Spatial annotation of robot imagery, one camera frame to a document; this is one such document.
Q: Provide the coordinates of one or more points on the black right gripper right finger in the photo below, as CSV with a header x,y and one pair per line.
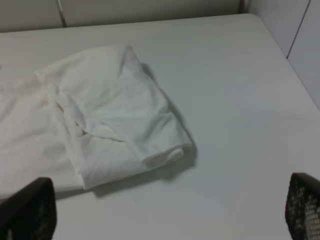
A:
x,y
302,208

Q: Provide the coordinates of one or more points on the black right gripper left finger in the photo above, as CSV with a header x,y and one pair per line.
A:
x,y
30,213

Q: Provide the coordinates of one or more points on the white short sleeve shirt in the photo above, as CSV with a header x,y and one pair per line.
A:
x,y
92,118

